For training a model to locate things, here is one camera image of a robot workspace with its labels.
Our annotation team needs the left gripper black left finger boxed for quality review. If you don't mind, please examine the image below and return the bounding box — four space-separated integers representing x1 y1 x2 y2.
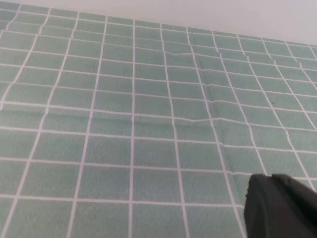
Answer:
243 174 317 238

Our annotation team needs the green white checked tablecloth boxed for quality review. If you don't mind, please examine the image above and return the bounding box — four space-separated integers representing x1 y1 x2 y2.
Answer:
0 4 317 238

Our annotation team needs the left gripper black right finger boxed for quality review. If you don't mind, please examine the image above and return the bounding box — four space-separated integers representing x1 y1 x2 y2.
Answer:
271 174 317 213

